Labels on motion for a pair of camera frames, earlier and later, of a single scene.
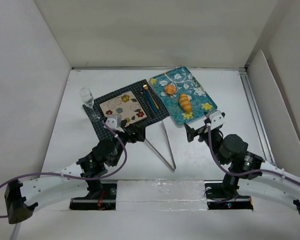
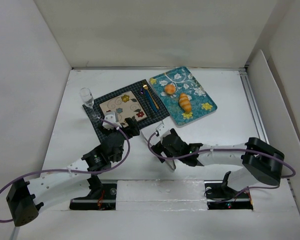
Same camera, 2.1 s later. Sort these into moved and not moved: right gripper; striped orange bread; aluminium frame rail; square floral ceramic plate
Moved: right gripper
Not moved: aluminium frame rail; striped orange bread; square floral ceramic plate
